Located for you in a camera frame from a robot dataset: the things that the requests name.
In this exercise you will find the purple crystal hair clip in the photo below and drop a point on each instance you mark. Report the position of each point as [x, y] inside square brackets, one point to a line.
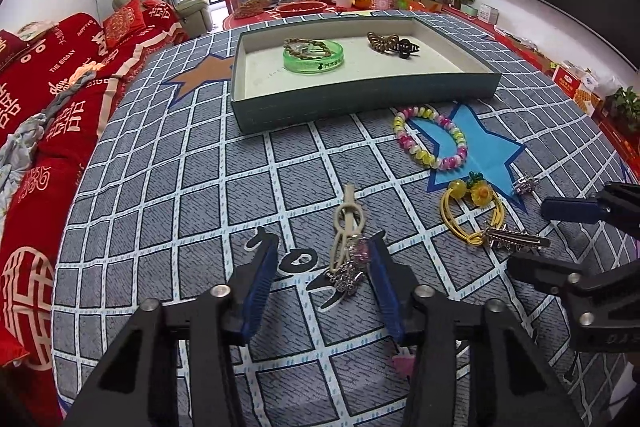
[352, 269]

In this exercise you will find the red embroidered cushion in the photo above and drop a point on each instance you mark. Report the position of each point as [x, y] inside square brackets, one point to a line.
[125, 22]

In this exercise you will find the red plastic basket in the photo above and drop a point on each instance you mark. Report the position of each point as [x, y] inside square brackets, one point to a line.
[300, 8]

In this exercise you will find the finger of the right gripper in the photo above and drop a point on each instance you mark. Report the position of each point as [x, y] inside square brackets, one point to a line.
[616, 204]
[602, 309]

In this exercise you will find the black hair claw clip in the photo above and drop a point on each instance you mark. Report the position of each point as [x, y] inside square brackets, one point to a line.
[404, 48]

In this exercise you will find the green translucent bangle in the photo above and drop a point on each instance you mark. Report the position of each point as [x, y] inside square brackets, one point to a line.
[309, 56]

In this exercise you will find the red round table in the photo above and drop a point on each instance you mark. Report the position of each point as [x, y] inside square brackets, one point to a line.
[360, 7]

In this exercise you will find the grey blue blanket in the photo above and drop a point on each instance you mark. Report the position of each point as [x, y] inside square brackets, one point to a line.
[84, 104]

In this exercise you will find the silver rhinestone hair clip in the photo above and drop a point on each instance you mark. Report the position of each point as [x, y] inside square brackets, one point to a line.
[514, 241]

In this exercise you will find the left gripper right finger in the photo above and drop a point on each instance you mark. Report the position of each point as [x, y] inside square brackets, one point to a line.
[511, 383]

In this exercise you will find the grey checked table cloth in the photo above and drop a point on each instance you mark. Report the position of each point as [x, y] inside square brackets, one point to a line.
[174, 191]

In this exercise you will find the silver crystal hair clip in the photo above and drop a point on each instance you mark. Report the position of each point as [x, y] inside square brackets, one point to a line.
[524, 185]

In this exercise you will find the red sofa cover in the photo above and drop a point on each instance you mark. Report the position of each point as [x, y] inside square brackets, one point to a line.
[60, 84]

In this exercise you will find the beige hair clip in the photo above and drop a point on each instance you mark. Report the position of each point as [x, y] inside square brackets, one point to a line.
[349, 221]

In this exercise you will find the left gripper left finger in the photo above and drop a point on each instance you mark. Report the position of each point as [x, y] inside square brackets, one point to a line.
[135, 381]

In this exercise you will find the green shallow box tray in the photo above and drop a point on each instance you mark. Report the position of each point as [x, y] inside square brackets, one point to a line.
[265, 96]

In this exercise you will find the beige armchair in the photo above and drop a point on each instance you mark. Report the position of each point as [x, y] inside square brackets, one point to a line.
[193, 15]

